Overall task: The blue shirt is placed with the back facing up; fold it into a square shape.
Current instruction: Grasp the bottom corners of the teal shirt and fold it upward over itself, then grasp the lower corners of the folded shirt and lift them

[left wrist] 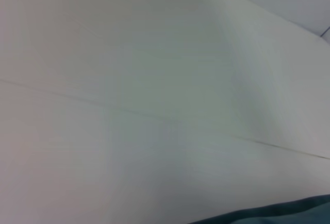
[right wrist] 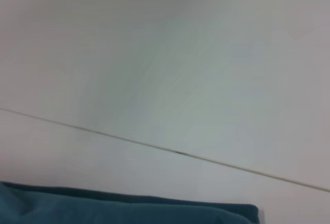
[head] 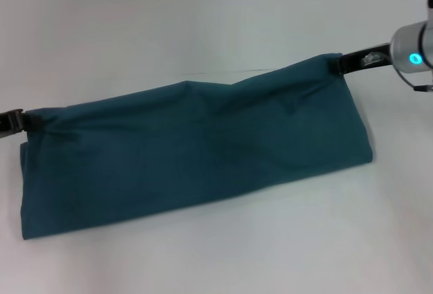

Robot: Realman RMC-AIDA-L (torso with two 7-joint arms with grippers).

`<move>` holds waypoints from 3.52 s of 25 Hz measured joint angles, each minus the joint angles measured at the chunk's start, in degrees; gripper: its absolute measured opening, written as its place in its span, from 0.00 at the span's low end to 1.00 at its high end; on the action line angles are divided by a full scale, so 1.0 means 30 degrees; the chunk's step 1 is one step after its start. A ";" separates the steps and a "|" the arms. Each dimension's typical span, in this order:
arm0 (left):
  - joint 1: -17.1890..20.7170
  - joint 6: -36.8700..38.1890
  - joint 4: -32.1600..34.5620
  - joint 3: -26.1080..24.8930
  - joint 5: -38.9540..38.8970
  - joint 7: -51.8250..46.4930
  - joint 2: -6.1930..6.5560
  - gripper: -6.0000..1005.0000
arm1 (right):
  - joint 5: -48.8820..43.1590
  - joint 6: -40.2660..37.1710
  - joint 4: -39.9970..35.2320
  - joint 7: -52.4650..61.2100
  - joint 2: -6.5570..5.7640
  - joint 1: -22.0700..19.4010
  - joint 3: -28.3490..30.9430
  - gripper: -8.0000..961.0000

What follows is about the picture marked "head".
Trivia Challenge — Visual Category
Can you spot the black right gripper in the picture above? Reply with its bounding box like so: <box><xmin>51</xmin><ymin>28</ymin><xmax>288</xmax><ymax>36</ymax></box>
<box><xmin>327</xmin><ymin>41</ymin><xmax>393</xmax><ymax>77</ymax></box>

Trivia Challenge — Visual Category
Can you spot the teal blue shirt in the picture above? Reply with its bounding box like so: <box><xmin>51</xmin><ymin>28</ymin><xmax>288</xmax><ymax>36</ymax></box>
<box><xmin>19</xmin><ymin>51</ymin><xmax>374</xmax><ymax>241</ymax></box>

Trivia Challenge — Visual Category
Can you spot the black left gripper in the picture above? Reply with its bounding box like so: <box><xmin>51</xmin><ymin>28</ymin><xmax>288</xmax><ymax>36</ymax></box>
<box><xmin>0</xmin><ymin>109</ymin><xmax>47</xmax><ymax>140</ymax></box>

